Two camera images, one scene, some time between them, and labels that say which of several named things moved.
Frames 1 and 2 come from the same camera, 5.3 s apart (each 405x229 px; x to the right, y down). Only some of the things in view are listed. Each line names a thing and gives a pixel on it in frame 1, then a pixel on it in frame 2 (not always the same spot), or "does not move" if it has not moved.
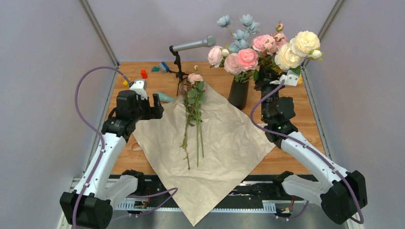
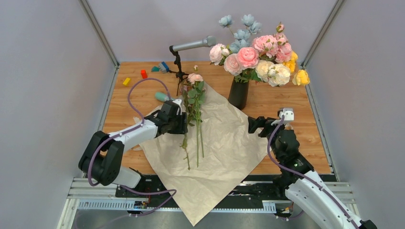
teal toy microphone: (163, 97) does not move
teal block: (155, 69) does not move
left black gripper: (158, 109) to (183, 128)
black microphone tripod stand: (179, 74) does not move
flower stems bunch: (192, 95) does not move
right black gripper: (263, 80) to (260, 122)
